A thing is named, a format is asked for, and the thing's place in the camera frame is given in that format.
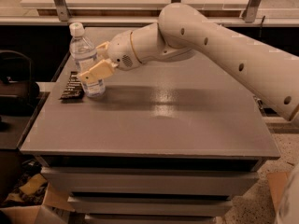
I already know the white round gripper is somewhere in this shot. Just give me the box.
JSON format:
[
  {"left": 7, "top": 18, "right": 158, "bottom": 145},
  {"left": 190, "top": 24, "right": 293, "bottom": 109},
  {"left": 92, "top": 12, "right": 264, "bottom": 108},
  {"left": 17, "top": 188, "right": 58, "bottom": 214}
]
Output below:
[{"left": 78, "top": 31, "right": 137, "bottom": 84}]

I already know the clear plastic water bottle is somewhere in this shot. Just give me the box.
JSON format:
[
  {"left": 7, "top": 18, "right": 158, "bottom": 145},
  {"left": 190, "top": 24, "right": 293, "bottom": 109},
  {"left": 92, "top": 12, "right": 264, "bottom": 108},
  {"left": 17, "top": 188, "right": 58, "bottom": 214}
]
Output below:
[{"left": 69, "top": 23, "right": 106, "bottom": 98}]

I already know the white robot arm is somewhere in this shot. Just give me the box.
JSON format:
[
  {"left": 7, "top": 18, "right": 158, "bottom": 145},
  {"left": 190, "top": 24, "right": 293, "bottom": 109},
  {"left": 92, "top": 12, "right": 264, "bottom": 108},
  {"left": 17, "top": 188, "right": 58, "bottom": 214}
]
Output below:
[{"left": 78, "top": 3, "right": 299, "bottom": 125}]

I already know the black rxbar chocolate bar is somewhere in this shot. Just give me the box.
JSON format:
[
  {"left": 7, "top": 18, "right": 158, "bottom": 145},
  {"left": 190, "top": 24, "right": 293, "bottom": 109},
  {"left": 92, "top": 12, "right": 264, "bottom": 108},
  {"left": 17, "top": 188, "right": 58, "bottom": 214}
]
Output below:
[{"left": 60, "top": 71, "right": 84, "bottom": 100}]

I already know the black office chair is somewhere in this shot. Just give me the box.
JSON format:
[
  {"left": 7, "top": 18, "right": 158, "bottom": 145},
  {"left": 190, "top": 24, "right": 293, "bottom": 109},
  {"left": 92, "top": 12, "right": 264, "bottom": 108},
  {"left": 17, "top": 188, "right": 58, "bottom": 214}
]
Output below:
[{"left": 0, "top": 49, "right": 40, "bottom": 131}]

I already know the grey drawer cabinet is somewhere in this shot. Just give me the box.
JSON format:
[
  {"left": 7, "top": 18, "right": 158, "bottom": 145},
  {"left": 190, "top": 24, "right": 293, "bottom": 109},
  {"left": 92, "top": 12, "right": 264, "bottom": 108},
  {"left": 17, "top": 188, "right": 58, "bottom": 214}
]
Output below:
[{"left": 19, "top": 26, "right": 281, "bottom": 224}]

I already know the yellow foam piece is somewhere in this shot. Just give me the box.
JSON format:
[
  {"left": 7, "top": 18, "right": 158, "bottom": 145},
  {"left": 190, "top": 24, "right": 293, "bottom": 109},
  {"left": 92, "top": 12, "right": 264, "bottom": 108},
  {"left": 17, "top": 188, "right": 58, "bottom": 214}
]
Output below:
[{"left": 20, "top": 174, "right": 47, "bottom": 195}]

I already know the cardboard box left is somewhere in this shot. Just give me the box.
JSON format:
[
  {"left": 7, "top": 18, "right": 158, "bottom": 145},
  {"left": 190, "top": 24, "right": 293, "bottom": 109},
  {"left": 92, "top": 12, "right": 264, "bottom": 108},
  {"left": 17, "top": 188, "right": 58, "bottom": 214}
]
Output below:
[{"left": 0, "top": 184, "right": 75, "bottom": 224}]

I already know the cardboard box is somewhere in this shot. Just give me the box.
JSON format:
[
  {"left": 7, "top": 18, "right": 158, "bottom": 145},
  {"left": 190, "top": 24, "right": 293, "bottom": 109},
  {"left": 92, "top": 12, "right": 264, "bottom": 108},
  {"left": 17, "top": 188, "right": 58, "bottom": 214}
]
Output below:
[
  {"left": 266, "top": 172, "right": 290, "bottom": 211},
  {"left": 0, "top": 184, "right": 75, "bottom": 224}
]

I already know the cardboard box right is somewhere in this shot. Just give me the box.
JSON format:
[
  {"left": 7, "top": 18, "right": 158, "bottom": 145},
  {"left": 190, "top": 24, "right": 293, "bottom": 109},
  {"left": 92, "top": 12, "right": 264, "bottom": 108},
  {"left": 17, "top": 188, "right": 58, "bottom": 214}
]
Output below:
[{"left": 266, "top": 172, "right": 290, "bottom": 211}]

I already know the left metal bracket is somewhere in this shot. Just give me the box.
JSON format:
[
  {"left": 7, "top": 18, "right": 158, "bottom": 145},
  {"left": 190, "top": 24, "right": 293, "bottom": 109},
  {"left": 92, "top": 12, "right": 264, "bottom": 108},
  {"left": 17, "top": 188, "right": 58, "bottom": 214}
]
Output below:
[{"left": 53, "top": 0, "right": 70, "bottom": 21}]

